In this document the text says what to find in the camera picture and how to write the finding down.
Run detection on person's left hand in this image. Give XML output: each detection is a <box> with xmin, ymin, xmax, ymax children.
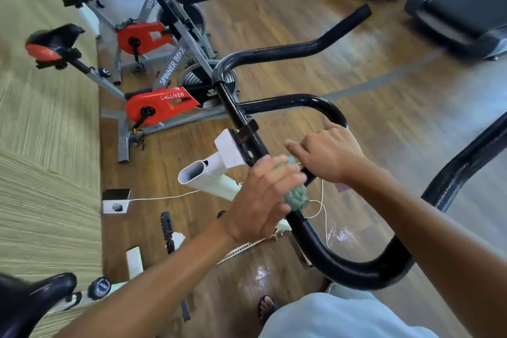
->
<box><xmin>220</xmin><ymin>154</ymin><xmax>308</xmax><ymax>246</ymax></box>

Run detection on person's right hand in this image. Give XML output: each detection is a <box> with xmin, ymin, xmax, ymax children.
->
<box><xmin>285</xmin><ymin>122</ymin><xmax>373</xmax><ymax>186</ymax></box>

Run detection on green checkered cleaning cloth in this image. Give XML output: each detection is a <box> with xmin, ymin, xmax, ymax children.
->
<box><xmin>273</xmin><ymin>155</ymin><xmax>310</xmax><ymax>212</ymax></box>

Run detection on white bike with yellow flywheel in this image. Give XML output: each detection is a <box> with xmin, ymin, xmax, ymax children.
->
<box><xmin>48</xmin><ymin>128</ymin><xmax>318</xmax><ymax>323</ymax></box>

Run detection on black handlebars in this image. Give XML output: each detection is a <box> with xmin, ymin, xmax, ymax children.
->
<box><xmin>211</xmin><ymin>4</ymin><xmax>507</xmax><ymax>291</ymax></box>

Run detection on person's right forearm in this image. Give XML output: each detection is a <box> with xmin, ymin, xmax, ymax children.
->
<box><xmin>349</xmin><ymin>158</ymin><xmax>507</xmax><ymax>338</ymax></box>

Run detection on red and grey spin bike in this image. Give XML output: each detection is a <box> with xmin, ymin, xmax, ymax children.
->
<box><xmin>25</xmin><ymin>23</ymin><xmax>239</xmax><ymax>163</ymax></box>
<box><xmin>57</xmin><ymin>0</ymin><xmax>234</xmax><ymax>85</ymax></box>

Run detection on black sandal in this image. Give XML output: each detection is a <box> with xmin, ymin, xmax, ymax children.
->
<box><xmin>257</xmin><ymin>294</ymin><xmax>279</xmax><ymax>324</ymax></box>

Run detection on white power socket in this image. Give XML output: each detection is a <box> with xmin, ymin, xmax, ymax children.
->
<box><xmin>101</xmin><ymin>199</ymin><xmax>132</xmax><ymax>215</ymax></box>

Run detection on thin white cable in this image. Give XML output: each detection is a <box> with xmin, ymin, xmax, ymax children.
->
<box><xmin>127</xmin><ymin>179</ymin><xmax>330</xmax><ymax>249</ymax></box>

